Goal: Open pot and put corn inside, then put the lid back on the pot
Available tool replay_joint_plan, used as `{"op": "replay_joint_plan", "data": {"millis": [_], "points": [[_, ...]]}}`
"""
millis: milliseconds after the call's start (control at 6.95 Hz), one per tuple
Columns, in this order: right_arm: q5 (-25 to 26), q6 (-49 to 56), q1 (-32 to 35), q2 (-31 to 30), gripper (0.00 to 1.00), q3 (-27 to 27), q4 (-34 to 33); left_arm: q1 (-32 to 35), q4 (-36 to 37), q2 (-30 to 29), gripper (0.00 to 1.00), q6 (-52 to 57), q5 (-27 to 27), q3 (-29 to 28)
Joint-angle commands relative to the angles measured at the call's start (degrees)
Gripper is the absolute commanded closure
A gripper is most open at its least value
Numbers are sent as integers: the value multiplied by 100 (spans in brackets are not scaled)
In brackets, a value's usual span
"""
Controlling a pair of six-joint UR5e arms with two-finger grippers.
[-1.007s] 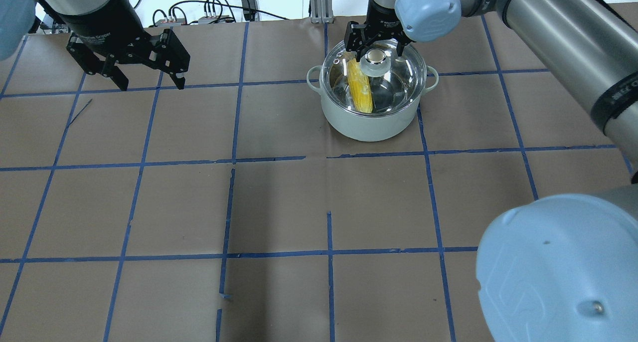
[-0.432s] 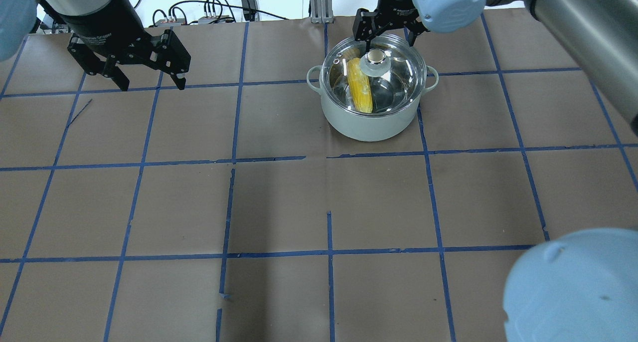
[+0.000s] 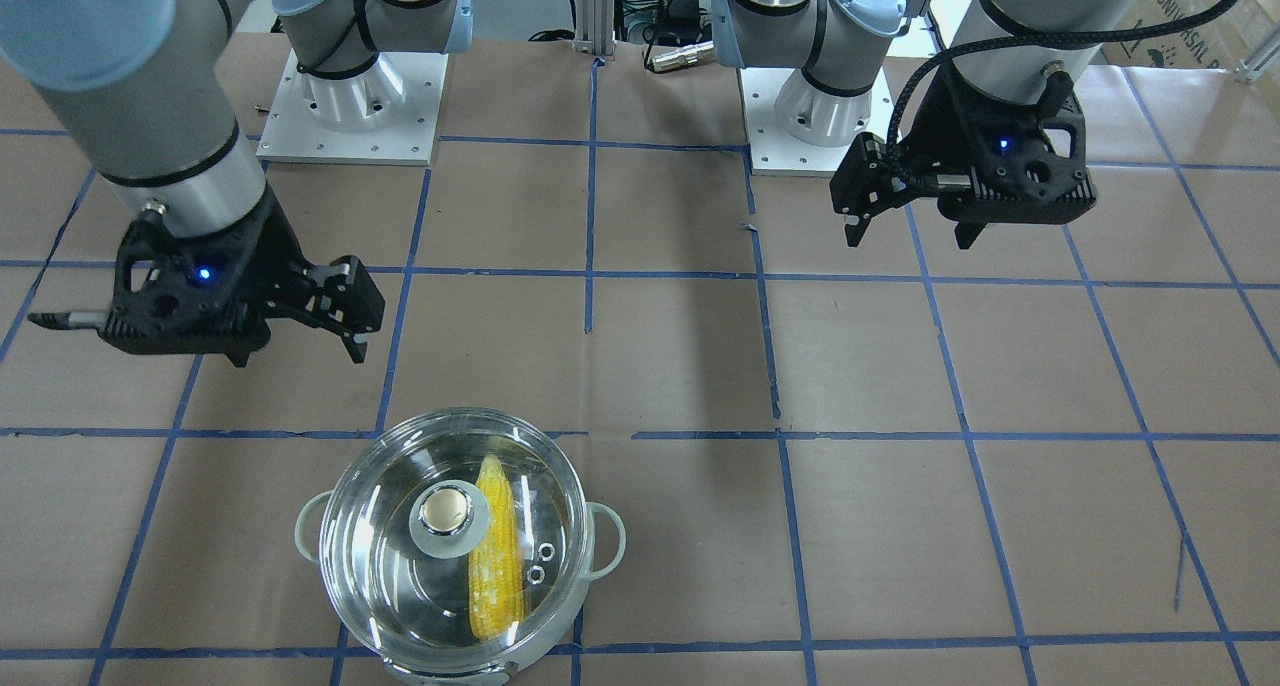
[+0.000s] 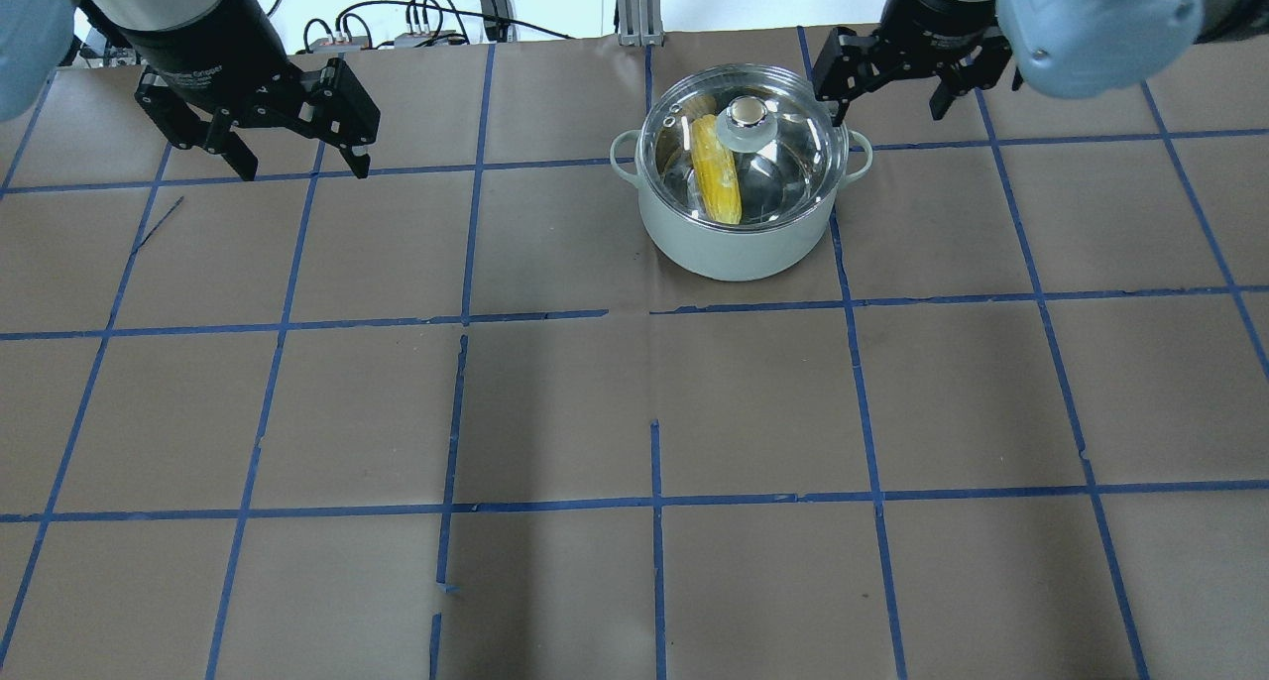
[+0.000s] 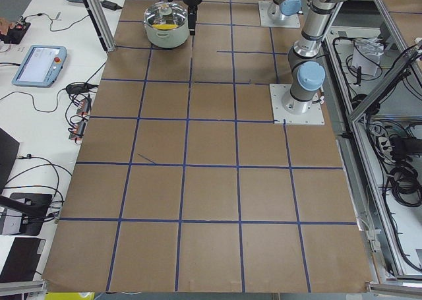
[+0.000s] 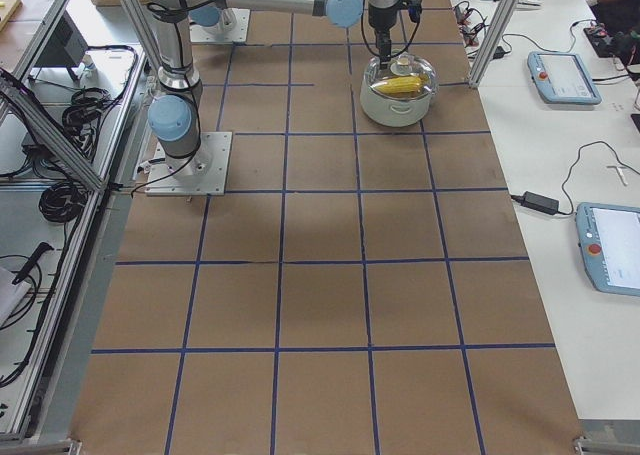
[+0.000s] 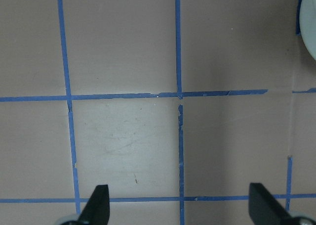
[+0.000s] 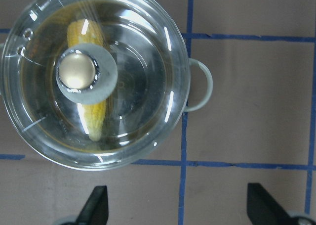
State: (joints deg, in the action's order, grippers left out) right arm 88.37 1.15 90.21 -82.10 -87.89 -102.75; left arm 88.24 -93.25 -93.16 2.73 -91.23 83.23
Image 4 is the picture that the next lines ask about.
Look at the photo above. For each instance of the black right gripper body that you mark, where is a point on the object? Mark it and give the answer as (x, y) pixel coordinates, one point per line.
(935, 11)

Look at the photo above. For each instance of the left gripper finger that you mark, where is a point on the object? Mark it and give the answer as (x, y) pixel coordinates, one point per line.
(356, 157)
(224, 142)

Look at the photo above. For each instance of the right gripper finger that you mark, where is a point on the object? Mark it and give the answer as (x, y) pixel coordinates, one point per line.
(948, 92)
(841, 109)

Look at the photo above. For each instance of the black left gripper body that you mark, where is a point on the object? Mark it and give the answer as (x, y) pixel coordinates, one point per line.
(188, 28)

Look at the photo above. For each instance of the glass pot lid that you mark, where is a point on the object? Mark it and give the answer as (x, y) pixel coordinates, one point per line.
(789, 157)

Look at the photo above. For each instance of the yellow corn cob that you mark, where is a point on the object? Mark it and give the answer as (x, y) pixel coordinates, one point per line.
(715, 172)

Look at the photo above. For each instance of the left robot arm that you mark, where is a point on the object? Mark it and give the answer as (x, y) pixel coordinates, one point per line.
(36, 35)

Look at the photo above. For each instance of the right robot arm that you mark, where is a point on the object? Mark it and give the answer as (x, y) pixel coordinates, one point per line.
(1064, 49)

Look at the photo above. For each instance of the pale green steel pot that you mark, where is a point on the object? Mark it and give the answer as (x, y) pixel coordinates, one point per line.
(734, 257)

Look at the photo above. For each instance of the aluminium frame post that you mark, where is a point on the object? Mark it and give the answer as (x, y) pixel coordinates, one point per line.
(638, 23)

